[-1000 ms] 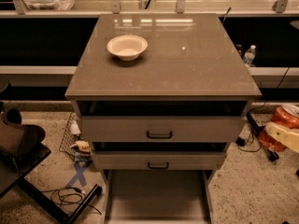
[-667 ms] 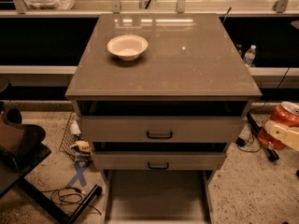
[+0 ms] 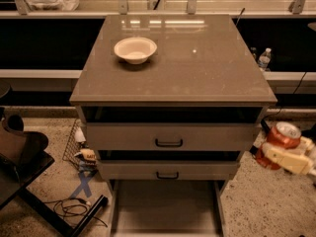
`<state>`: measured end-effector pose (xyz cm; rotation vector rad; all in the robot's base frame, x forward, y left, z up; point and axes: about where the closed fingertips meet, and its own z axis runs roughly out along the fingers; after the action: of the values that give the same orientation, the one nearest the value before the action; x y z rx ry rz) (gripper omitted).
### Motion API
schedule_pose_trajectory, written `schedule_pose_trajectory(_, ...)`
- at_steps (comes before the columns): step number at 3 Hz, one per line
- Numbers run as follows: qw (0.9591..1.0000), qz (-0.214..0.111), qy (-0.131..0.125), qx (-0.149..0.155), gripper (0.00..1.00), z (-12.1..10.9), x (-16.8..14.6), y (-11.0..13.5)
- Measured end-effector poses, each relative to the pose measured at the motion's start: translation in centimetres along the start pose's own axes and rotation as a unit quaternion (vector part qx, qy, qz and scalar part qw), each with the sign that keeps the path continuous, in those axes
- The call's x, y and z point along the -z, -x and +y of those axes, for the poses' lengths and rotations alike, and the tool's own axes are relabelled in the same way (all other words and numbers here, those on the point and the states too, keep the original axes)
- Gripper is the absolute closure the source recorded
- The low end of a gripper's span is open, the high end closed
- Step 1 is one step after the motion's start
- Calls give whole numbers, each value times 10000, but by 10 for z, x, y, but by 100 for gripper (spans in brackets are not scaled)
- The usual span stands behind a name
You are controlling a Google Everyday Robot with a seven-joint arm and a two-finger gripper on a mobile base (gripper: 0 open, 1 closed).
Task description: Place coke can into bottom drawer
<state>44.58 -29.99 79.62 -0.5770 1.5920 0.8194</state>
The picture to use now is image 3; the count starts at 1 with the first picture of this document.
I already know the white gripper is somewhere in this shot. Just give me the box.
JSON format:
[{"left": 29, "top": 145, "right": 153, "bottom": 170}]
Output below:
[{"left": 262, "top": 136, "right": 316, "bottom": 177}]

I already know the red coke can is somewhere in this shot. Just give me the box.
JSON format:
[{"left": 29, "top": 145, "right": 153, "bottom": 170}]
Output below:
[{"left": 255, "top": 121, "right": 301, "bottom": 170}]

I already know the grey drawer cabinet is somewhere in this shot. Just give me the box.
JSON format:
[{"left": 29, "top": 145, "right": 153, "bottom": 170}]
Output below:
[{"left": 68, "top": 13, "right": 278, "bottom": 237}]

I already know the open grey bottom drawer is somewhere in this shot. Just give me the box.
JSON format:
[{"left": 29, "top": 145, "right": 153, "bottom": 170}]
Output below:
[{"left": 107, "top": 181, "right": 228, "bottom": 237}]

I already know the grey middle drawer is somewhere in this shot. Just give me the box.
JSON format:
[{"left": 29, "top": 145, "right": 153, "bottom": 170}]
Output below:
[{"left": 98, "top": 160, "right": 239, "bottom": 180}]

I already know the grey upper drawer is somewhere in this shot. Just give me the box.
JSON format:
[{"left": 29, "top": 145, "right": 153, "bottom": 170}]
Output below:
[{"left": 85, "top": 122, "right": 261, "bottom": 151}]

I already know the black stand leg right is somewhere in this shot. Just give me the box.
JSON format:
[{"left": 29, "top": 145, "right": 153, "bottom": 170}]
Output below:
[{"left": 261, "top": 119, "right": 271, "bottom": 134}]

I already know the clear water bottle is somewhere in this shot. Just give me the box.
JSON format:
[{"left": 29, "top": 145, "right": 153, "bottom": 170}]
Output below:
[{"left": 257, "top": 47, "right": 272, "bottom": 71}]

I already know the white paper bowl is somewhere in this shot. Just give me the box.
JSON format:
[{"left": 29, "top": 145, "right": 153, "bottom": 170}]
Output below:
[{"left": 114, "top": 38, "right": 157, "bottom": 64}]

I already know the blue tape cross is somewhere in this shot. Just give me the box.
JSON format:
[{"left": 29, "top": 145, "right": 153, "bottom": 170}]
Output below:
[{"left": 70, "top": 171, "right": 96, "bottom": 198}]

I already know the black table leg left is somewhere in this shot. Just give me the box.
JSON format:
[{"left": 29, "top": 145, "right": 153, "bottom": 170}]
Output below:
[{"left": 18, "top": 189, "right": 108, "bottom": 237}]

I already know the dark chair left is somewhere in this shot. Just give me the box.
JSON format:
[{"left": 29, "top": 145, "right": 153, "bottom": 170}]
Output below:
[{"left": 0, "top": 116, "right": 54, "bottom": 208}]

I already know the wire mesh basket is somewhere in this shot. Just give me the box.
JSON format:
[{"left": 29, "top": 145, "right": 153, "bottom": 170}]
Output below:
[{"left": 62, "top": 119, "right": 80, "bottom": 170}]

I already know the black cable on floor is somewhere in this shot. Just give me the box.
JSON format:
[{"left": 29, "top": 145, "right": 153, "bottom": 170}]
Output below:
[{"left": 43, "top": 197, "right": 109, "bottom": 228}]

